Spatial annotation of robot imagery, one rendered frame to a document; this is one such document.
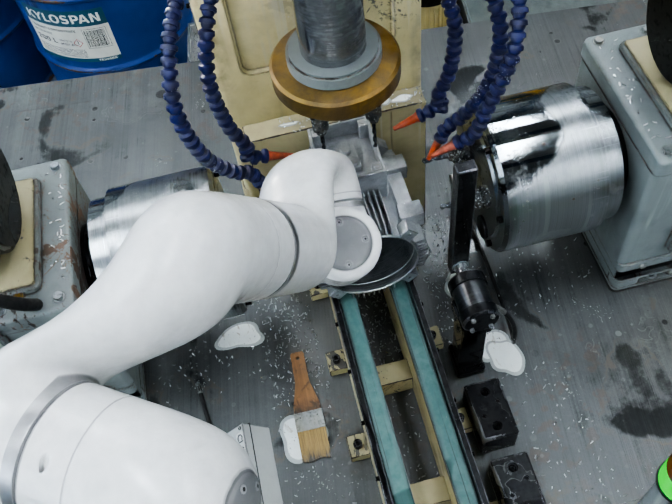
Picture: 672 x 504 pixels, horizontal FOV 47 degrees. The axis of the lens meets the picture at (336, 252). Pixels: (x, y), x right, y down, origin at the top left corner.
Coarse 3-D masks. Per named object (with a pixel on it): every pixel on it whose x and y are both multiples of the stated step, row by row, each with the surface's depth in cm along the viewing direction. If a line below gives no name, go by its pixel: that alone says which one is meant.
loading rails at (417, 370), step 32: (320, 288) 145; (352, 320) 129; (416, 320) 128; (352, 352) 125; (416, 352) 125; (352, 384) 132; (384, 384) 130; (416, 384) 128; (448, 384) 120; (384, 416) 120; (448, 416) 119; (352, 448) 127; (384, 448) 117; (448, 448) 116; (384, 480) 113; (448, 480) 116; (480, 480) 112
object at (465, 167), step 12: (456, 168) 103; (468, 168) 103; (456, 180) 104; (468, 180) 104; (456, 192) 106; (468, 192) 106; (456, 204) 108; (468, 204) 109; (456, 216) 110; (468, 216) 111; (456, 228) 113; (468, 228) 114; (456, 240) 116; (468, 240) 116; (456, 252) 118; (468, 252) 119; (456, 264) 121; (468, 264) 122
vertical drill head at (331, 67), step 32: (320, 0) 91; (352, 0) 93; (288, 32) 108; (320, 32) 96; (352, 32) 97; (384, 32) 106; (288, 64) 102; (320, 64) 100; (352, 64) 100; (384, 64) 103; (288, 96) 102; (320, 96) 101; (352, 96) 100; (384, 96) 102; (320, 128) 107
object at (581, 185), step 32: (512, 96) 124; (544, 96) 121; (576, 96) 120; (512, 128) 117; (544, 128) 117; (576, 128) 117; (608, 128) 118; (480, 160) 123; (512, 160) 116; (544, 160) 116; (576, 160) 116; (608, 160) 118; (480, 192) 122; (512, 192) 116; (544, 192) 117; (576, 192) 118; (608, 192) 119; (480, 224) 130; (512, 224) 119; (544, 224) 120; (576, 224) 122
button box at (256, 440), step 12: (228, 432) 105; (240, 432) 103; (252, 432) 103; (264, 432) 105; (240, 444) 102; (252, 444) 102; (264, 444) 104; (252, 456) 101; (264, 456) 103; (264, 468) 101; (276, 468) 103; (264, 480) 100; (276, 480) 102; (264, 492) 99; (276, 492) 101
